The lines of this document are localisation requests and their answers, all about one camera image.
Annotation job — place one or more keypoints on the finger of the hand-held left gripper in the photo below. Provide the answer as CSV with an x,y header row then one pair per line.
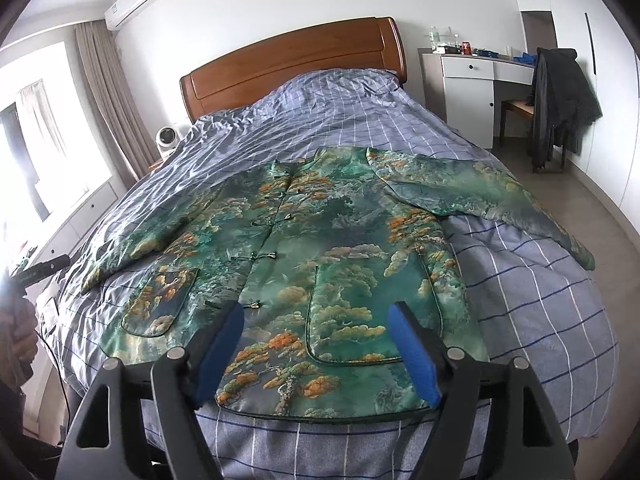
x,y
42,267

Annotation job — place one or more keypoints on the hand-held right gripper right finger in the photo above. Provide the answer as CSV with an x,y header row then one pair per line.
x,y
412,350

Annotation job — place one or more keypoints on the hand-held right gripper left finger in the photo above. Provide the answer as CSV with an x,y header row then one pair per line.
x,y
222,345

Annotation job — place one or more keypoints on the person's left hand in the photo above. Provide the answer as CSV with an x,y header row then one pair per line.
x,y
17,340

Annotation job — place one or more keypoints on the white window bench cabinet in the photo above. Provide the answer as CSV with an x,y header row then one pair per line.
x,y
85,215

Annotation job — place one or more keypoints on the sheer white curtain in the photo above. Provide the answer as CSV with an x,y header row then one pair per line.
x,y
42,135

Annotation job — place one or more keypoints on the window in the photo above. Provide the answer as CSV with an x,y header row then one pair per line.
x,y
20,125

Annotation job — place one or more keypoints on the wooden nightstand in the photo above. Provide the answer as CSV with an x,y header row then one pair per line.
x,y
156,164

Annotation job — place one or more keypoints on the beige curtain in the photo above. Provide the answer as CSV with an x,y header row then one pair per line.
x,y
110,100

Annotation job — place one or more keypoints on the bed with blue sheet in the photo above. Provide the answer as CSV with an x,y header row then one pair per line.
x,y
310,110

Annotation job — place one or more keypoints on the white desk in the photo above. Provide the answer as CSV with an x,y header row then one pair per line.
x,y
465,95

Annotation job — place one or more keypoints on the wooden chair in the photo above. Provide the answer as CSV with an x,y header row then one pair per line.
x,y
515,107

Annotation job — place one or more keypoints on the dark jacket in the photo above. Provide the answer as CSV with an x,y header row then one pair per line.
x,y
555,100

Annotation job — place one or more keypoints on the wooden headboard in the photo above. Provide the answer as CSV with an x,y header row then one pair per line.
x,y
280,55

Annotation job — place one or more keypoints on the red can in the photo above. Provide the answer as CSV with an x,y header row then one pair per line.
x,y
467,48

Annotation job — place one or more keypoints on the clear plastic bottle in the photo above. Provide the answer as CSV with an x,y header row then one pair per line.
x,y
434,40

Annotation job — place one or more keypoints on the blue desk clutter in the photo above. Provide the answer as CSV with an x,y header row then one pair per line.
x,y
527,58

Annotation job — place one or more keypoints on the white wardrobe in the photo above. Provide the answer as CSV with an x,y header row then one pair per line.
x,y
615,110

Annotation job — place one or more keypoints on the white security camera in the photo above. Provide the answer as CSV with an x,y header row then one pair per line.
x,y
166,141

